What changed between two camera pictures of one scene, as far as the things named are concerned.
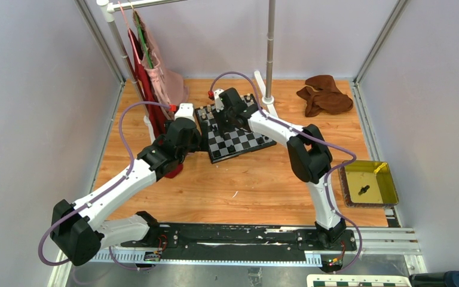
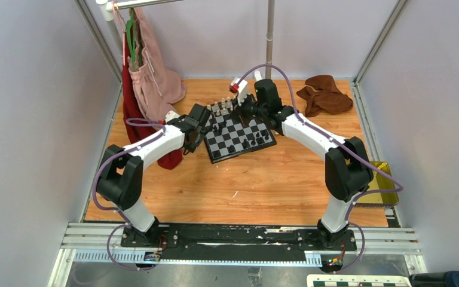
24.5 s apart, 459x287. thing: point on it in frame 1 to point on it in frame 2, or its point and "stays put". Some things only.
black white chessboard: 236,141 stays put
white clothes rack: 109,6 stays put
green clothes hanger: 146,50 to 131,26
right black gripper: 222,128 to 239,106
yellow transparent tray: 368,184 stays put
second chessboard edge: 359,280 stays put
